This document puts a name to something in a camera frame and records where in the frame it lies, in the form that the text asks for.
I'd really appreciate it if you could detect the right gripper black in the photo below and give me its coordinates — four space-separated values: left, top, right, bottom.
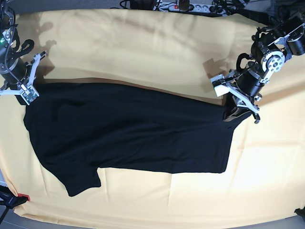
0 51 47 95

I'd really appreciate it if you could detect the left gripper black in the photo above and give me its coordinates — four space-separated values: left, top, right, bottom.
224 69 264 124

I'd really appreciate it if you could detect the black T-shirt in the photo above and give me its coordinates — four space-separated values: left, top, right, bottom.
23 83 250 197

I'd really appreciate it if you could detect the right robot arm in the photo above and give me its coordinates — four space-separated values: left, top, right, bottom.
0 0 47 102

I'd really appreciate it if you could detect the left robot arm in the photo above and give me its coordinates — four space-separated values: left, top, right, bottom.
224 16 305 123

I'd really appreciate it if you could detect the yellow tablecloth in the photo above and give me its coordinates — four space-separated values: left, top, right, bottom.
0 9 305 229

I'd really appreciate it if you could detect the black box on back table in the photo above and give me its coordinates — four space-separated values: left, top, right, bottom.
236 9 269 25

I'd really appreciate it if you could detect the white power strip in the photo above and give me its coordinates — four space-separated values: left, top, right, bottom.
153 0 230 16

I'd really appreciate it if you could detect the red and black clamp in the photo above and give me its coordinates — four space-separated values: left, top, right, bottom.
0 186 30 209

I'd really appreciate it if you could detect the black clamp at right corner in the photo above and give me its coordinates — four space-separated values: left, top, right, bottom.
295 208 305 219

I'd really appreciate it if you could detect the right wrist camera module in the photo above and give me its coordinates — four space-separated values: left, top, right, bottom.
21 85 40 105

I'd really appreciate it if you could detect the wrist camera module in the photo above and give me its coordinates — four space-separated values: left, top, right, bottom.
21 85 40 105
210 74 230 97

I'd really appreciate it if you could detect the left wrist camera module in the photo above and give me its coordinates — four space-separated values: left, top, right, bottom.
210 74 230 97

